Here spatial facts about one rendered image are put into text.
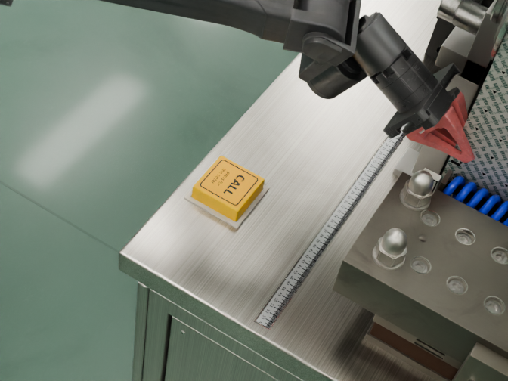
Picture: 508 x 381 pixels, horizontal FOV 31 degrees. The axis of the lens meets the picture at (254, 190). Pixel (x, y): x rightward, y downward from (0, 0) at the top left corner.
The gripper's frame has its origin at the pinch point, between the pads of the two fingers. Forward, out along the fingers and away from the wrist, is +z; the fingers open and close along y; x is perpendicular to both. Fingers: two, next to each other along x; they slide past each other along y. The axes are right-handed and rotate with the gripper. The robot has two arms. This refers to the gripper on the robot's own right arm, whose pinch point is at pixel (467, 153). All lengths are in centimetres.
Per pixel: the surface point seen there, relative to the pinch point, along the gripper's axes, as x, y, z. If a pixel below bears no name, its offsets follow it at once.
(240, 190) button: -24.0, 10.2, -13.0
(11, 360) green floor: -127, 11, -6
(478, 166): 0.3, 0.3, 2.0
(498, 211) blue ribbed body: 0.9, 3.4, 6.8
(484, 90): 8.0, 0.3, -6.1
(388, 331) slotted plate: -10.1, 18.7, 8.3
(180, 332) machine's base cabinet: -33.7, 25.6, -4.9
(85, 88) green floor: -146, -66, -40
